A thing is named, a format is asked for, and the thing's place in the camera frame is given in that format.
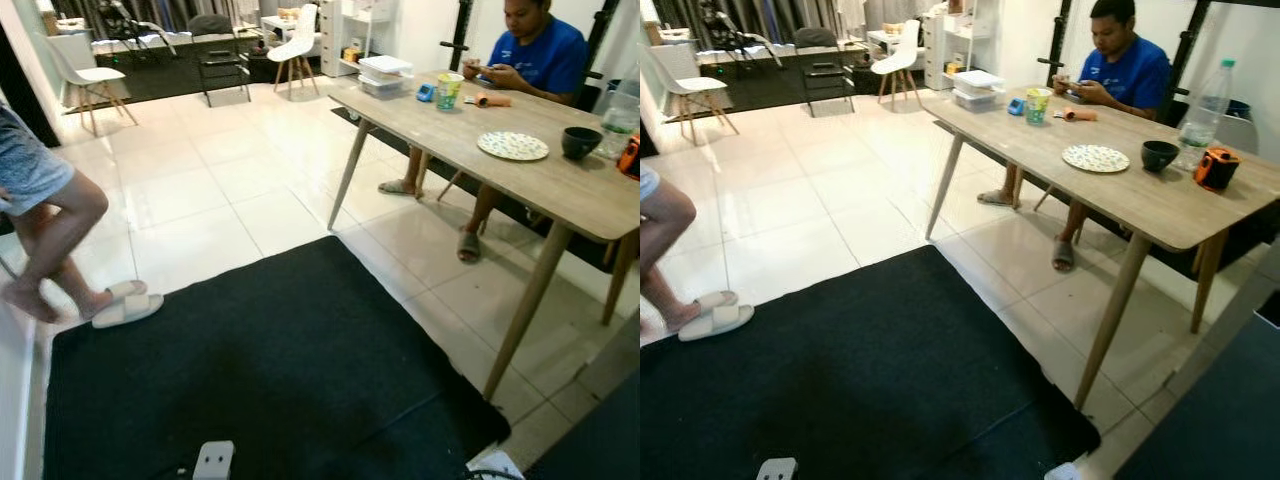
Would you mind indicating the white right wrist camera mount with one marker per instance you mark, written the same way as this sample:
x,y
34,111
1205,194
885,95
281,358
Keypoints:
x,y
495,468
1062,472

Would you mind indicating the dark grey mug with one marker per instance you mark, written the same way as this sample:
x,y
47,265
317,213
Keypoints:
x,y
1160,157
580,145

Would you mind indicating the black metal frame equipment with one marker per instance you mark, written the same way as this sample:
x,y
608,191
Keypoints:
x,y
125,20
730,25

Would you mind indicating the person in grey shorts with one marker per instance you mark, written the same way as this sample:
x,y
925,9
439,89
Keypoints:
x,y
50,230
665,215

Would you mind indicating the black floor mat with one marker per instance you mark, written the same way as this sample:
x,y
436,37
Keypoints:
x,y
850,390
250,380

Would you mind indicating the clear plastic water bottle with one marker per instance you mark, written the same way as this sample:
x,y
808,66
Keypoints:
x,y
620,120
1205,120

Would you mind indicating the blue plastic bin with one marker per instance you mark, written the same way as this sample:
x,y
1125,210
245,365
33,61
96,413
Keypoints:
x,y
1240,108

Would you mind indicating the white shelf unit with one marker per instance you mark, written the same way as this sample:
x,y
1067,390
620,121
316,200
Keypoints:
x,y
340,35
940,45

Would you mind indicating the small blue timer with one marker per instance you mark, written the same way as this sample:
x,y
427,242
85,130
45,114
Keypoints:
x,y
1016,107
425,93

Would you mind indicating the white plastic chair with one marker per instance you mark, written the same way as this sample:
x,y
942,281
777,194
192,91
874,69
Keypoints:
x,y
298,40
900,55
685,80
85,72

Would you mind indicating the floral round plate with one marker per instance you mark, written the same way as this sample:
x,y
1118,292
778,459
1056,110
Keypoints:
x,y
512,146
1095,158

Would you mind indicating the clear plastic storage container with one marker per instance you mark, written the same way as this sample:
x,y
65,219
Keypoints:
x,y
978,90
385,75

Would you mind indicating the dark rug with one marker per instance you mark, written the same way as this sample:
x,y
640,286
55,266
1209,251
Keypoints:
x,y
170,80
770,90

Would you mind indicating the black chair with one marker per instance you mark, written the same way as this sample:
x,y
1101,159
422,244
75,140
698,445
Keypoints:
x,y
818,42
212,28

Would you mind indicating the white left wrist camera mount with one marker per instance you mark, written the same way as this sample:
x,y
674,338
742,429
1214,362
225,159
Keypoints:
x,y
776,470
213,462

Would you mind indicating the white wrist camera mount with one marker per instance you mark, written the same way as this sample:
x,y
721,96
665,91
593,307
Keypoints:
x,y
495,468
776,470
213,462
1062,472

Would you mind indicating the green printed paper cup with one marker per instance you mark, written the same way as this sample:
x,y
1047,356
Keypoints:
x,y
1038,107
450,92

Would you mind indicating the white slipper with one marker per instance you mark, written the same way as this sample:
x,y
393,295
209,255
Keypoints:
x,y
130,312
718,324
718,299
128,289

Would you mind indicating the orange and black device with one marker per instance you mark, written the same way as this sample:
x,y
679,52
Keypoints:
x,y
1215,170
630,158

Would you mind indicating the tan rolled tube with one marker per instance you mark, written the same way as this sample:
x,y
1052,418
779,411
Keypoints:
x,y
492,100
1080,114

